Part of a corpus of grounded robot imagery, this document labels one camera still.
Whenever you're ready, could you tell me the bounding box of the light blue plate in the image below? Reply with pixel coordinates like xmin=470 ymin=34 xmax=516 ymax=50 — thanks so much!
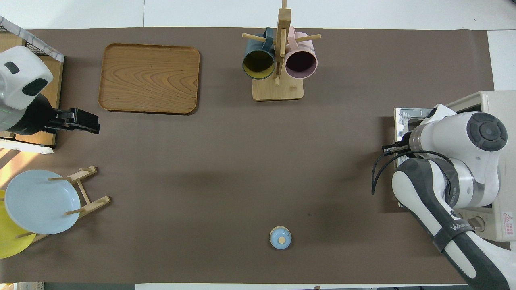
xmin=4 ymin=169 xmax=81 ymax=235

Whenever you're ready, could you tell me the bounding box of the dark blue mug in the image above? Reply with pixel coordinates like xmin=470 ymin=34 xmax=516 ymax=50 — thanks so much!
xmin=242 ymin=27 xmax=277 ymax=80

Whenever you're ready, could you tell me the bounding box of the small blue lidded jar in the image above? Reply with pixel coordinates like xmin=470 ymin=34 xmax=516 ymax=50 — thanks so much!
xmin=269 ymin=226 xmax=292 ymax=250

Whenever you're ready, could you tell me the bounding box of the cream toaster oven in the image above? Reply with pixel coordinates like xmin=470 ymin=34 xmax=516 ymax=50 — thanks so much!
xmin=445 ymin=91 xmax=516 ymax=242

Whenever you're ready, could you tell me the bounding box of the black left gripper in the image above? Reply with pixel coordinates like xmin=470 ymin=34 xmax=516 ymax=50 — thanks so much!
xmin=44 ymin=108 xmax=100 ymax=135

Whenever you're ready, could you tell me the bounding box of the red warning sticker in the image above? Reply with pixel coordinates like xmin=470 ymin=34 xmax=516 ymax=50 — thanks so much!
xmin=502 ymin=212 xmax=515 ymax=238

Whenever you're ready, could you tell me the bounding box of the pink mug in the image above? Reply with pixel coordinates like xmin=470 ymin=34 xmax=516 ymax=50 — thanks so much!
xmin=284 ymin=26 xmax=318 ymax=79

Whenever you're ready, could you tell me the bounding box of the yellow plate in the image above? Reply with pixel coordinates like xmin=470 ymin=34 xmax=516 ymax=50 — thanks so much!
xmin=0 ymin=189 xmax=37 ymax=259

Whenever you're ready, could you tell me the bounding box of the wooden wire-frame shelf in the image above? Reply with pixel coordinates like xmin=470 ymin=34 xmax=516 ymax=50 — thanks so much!
xmin=0 ymin=16 xmax=65 ymax=155

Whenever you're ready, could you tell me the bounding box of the brown table mat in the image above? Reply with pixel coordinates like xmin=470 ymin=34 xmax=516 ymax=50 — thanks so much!
xmin=0 ymin=27 xmax=515 ymax=284

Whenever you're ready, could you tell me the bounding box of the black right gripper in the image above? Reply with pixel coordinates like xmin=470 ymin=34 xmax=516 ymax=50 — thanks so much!
xmin=382 ymin=139 xmax=412 ymax=158

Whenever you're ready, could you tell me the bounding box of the wooden plate rack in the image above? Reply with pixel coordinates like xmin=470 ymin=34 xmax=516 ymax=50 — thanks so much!
xmin=16 ymin=166 xmax=112 ymax=244

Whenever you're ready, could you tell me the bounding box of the wooden serving tray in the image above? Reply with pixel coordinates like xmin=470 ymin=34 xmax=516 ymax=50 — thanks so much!
xmin=98 ymin=43 xmax=200 ymax=115

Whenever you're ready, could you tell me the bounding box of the wooden mug tree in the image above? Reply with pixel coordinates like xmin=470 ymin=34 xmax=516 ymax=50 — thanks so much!
xmin=242 ymin=0 xmax=322 ymax=101

